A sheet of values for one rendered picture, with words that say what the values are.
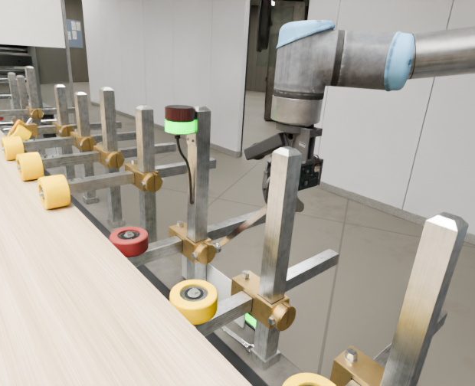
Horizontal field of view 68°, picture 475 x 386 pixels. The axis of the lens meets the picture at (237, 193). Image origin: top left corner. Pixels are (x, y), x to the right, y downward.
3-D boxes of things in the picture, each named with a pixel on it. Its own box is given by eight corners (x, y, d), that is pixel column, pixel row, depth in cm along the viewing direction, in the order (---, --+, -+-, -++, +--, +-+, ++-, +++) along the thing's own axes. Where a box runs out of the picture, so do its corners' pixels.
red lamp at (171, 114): (184, 115, 75) (184, 105, 74) (201, 119, 71) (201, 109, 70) (158, 116, 71) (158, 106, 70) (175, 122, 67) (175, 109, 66)
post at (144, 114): (152, 260, 111) (147, 104, 94) (157, 264, 109) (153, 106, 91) (142, 263, 109) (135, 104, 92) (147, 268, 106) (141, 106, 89)
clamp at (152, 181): (142, 177, 108) (142, 161, 106) (165, 190, 98) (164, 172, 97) (122, 180, 104) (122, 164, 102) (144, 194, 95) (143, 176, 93)
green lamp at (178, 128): (184, 127, 76) (184, 116, 75) (200, 132, 72) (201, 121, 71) (159, 129, 72) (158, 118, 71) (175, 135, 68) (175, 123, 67)
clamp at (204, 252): (185, 238, 94) (185, 221, 92) (216, 260, 84) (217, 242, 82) (166, 244, 90) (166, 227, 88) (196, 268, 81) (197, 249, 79)
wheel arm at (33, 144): (142, 137, 155) (142, 129, 153) (146, 139, 152) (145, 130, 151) (11, 150, 124) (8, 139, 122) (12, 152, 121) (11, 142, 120)
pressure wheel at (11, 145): (26, 155, 121) (23, 161, 127) (20, 132, 121) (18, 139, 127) (5, 156, 117) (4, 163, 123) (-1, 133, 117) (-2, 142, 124)
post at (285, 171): (263, 361, 76) (286, 144, 59) (274, 372, 74) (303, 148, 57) (250, 370, 74) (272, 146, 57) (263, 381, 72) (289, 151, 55)
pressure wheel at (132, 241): (139, 264, 85) (137, 221, 81) (155, 279, 80) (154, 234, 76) (106, 275, 80) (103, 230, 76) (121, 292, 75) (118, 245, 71)
